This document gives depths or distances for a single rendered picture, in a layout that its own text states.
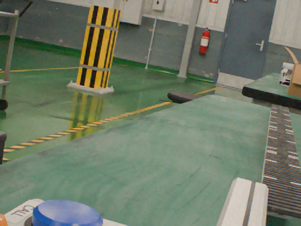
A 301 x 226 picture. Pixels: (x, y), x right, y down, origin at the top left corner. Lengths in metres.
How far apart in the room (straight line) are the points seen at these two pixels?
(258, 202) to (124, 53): 11.76
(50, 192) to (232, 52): 10.93
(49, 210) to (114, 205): 0.24
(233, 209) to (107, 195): 0.26
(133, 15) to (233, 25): 2.24
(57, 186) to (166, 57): 11.23
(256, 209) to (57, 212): 0.12
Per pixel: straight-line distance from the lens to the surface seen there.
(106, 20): 6.69
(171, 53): 11.72
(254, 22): 11.38
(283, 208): 0.53
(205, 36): 11.38
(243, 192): 0.35
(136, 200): 0.55
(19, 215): 0.31
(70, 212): 0.29
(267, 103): 2.47
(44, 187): 0.54
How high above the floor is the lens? 0.96
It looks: 11 degrees down
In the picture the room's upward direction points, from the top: 11 degrees clockwise
